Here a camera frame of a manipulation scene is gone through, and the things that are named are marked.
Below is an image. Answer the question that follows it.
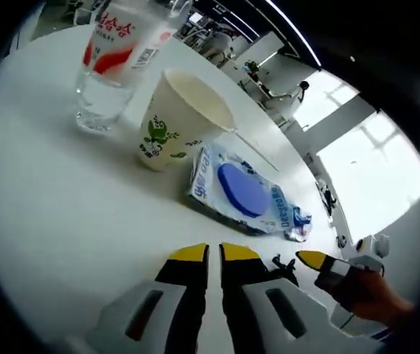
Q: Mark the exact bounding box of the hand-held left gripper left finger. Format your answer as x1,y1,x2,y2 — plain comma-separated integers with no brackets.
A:
95,243,210,354

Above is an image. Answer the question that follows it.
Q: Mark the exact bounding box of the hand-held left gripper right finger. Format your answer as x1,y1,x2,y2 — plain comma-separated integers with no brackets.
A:
219,242,346,354

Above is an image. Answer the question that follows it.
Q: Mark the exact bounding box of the wet wipes pack blue lid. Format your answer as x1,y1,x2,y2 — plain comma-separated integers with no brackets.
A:
184,142,313,241

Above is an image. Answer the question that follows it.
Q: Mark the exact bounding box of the white paper cup green print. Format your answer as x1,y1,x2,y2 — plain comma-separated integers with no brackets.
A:
137,68,236,173

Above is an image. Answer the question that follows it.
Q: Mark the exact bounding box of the clear plastic bottle red label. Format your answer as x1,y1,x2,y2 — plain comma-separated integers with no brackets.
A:
74,0,181,133

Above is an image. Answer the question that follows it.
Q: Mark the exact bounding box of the person's right hand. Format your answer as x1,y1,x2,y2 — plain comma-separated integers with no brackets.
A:
342,272,416,328

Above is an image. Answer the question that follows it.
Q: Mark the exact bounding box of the bright window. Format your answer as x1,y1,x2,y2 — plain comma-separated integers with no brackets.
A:
315,121,420,237

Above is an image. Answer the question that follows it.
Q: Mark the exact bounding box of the white table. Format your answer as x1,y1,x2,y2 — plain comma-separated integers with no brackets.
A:
0,24,347,354

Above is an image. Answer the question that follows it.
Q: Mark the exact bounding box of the potted green plant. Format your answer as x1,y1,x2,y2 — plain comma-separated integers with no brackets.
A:
244,60,262,77

